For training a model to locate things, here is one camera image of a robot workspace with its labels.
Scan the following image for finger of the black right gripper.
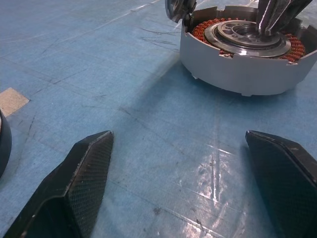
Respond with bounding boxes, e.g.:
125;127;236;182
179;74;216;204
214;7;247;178
256;0;273;35
266;0;310;35

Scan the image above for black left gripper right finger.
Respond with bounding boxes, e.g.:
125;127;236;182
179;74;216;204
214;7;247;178
245;129;317;238

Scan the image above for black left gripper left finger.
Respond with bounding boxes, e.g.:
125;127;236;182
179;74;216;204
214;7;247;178
3;130;115;238

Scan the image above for silver spoked ring black rim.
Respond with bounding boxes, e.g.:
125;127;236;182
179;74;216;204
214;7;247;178
0;109;12;179

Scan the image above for silver round motor cover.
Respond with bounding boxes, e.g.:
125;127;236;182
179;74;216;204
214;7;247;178
164;0;199;25

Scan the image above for grey motor housing copper windings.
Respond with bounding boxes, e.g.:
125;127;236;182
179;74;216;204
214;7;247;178
180;5;317;97

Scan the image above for beige tape piece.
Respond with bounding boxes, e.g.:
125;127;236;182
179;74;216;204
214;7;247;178
0;87;30;118

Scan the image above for blue table mat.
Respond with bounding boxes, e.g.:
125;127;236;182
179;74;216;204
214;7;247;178
0;0;317;238

